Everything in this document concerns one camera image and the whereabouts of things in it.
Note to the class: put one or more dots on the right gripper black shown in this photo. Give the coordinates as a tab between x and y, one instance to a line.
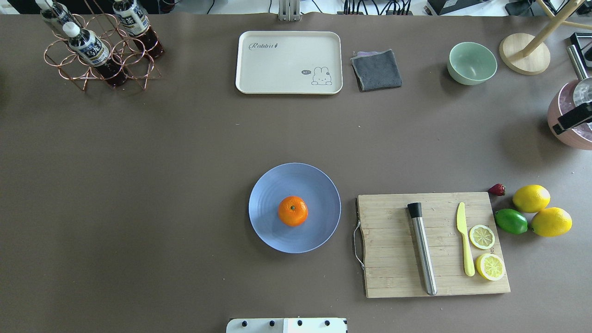
575	117

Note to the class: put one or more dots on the blue round plate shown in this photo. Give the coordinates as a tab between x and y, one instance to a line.
317	191

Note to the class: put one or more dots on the orange mandarin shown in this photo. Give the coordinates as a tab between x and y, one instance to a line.
292	211

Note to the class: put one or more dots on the steel ice scoop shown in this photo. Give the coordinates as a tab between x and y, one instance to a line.
582	92

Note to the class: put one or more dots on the pink ice bowl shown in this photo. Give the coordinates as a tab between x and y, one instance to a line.
580	136

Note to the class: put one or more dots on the wooden cup stand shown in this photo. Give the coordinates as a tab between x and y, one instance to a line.
527	54

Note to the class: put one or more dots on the upper whole lemon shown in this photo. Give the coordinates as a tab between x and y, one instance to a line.
531	198

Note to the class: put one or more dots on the whole lemon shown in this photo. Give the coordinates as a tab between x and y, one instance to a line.
551	222
531	198

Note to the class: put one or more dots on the lower whole lemon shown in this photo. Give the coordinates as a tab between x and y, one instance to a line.
551	222

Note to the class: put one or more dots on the red strawberry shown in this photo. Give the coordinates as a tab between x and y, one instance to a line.
497	190

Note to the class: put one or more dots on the green bowl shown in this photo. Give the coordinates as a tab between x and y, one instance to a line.
471	63

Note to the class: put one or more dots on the green lime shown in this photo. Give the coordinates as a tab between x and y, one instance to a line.
511	221

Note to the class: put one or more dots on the upper lemon half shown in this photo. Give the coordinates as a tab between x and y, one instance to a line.
482	237

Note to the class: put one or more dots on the lemon half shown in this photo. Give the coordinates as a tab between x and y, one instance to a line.
482	237
490	267

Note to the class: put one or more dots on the yellow plastic knife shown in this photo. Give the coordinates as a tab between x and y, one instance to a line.
461	225

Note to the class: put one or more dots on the lower lemon half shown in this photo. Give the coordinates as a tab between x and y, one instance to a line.
490	267

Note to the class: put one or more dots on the steel muddler black tip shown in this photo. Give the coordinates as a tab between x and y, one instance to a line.
415	212

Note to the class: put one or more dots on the grey folded cloth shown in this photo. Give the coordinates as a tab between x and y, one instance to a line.
376	70

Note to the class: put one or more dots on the wooden cutting board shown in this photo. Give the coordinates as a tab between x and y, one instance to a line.
392	266

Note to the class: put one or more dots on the cream rabbit tray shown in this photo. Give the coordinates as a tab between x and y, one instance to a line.
294	62

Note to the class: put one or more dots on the right tea bottle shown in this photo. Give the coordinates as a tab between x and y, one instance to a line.
136	24

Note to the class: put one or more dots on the front tea bottle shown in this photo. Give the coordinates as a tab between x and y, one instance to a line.
92	51

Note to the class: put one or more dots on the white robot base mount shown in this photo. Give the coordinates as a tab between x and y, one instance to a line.
288	325

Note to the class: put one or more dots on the copper wire bottle rack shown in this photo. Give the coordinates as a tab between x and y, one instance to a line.
104	23

